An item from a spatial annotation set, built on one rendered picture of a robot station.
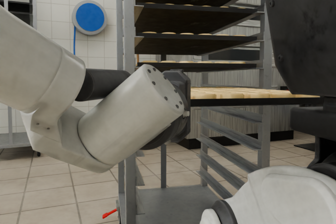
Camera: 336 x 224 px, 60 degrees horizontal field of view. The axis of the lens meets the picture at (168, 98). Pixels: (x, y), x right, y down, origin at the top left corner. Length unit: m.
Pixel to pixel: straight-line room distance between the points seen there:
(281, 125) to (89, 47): 2.48
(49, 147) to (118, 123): 0.07
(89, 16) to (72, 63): 3.36
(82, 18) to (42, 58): 3.36
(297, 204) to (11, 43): 0.32
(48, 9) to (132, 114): 3.49
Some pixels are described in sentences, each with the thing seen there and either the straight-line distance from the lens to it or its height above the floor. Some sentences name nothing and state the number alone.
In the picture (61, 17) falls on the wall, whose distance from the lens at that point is 3.73.
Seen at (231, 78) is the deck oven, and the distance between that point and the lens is 3.21.
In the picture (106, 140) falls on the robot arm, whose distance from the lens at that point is 0.30.
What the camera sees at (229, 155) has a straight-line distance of 1.27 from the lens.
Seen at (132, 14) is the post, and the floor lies 0.92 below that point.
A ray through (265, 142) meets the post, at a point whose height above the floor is 0.52.
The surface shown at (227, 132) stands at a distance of 1.27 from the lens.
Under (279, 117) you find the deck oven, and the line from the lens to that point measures 3.65.
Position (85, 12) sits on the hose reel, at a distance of 3.62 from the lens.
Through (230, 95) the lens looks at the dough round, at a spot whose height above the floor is 0.70.
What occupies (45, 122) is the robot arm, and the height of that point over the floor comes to 0.70.
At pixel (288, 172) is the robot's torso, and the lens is 0.40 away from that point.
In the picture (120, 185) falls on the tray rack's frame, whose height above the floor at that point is 0.19.
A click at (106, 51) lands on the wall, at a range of 3.73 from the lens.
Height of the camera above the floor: 0.73
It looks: 4 degrees down
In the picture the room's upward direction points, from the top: straight up
